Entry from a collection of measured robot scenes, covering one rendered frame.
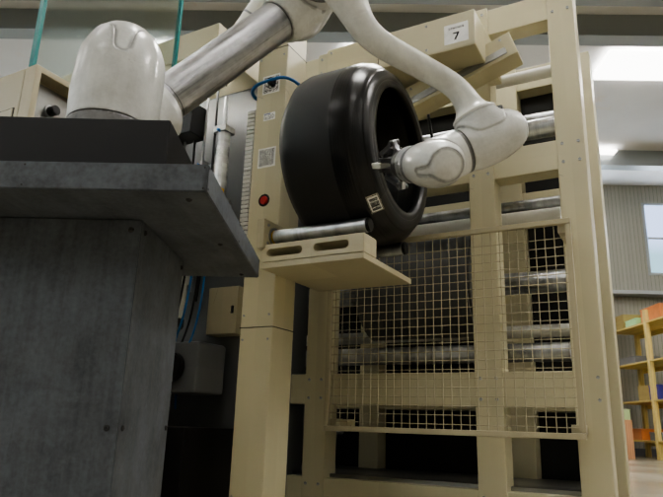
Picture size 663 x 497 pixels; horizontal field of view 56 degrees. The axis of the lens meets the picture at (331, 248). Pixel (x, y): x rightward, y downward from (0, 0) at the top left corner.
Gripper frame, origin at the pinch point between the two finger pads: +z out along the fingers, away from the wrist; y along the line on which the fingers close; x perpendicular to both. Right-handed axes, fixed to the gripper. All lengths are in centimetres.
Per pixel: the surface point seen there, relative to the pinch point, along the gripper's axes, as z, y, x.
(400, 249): 33.3, 31.5, 12.7
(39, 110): 39, -35, -84
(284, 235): 33.8, 17.1, -24.1
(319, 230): 25.4, 17.0, -14.7
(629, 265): 768, 335, 700
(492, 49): 55, -28, 72
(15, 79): 41, -45, -89
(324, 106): 23.8, -18.9, -5.5
